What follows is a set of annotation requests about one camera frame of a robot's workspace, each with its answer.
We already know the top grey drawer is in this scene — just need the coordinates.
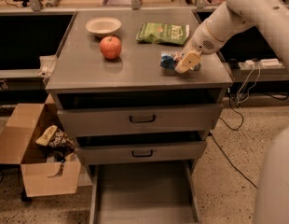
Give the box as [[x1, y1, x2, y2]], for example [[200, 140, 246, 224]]
[[58, 104, 222, 137]]

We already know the grey drawer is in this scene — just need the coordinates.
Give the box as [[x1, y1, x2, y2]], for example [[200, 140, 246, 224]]
[[76, 141, 206, 165], [89, 161, 201, 224], [58, 104, 222, 137]]

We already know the white paper bowl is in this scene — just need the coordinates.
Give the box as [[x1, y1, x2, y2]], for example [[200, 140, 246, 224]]
[[86, 17, 121, 38]]

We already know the grey drawer cabinet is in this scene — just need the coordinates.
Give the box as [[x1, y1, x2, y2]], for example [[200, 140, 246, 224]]
[[46, 8, 234, 224]]

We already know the black drawer handle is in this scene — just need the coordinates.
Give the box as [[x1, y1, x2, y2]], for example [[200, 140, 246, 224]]
[[131, 150, 154, 158], [129, 115, 156, 124]]

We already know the cardboard box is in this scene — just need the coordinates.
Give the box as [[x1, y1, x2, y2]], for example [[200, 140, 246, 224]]
[[0, 95, 81, 197]]

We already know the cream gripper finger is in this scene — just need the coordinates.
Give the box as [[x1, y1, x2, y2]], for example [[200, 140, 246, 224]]
[[175, 50, 201, 74]]

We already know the bottom grey drawer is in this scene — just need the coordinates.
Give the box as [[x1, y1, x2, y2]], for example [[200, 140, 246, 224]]
[[89, 161, 201, 224]]

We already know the red apple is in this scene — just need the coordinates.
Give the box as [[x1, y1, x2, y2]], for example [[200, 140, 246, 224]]
[[100, 35, 122, 60]]

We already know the white power strip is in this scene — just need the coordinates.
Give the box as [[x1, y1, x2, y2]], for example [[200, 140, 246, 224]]
[[244, 58, 282, 68]]

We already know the black top drawer handle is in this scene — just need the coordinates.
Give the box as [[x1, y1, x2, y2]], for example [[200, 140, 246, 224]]
[[129, 115, 156, 124]]

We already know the green chip bag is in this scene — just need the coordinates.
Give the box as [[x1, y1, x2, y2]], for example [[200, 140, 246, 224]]
[[136, 22, 189, 46]]

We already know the brown snack bag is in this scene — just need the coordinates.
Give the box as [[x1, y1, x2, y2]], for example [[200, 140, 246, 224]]
[[35, 125, 76, 153]]

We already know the black floor cable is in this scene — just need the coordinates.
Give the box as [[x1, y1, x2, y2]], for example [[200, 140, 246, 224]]
[[209, 87, 289, 189]]

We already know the black middle drawer handle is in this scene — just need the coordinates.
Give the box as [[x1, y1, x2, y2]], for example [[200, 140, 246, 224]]
[[131, 150, 154, 158]]

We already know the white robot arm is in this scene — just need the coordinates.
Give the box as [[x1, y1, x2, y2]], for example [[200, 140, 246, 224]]
[[175, 0, 289, 224]]

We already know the middle grey drawer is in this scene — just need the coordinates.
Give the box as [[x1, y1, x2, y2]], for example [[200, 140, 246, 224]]
[[76, 141, 206, 165]]

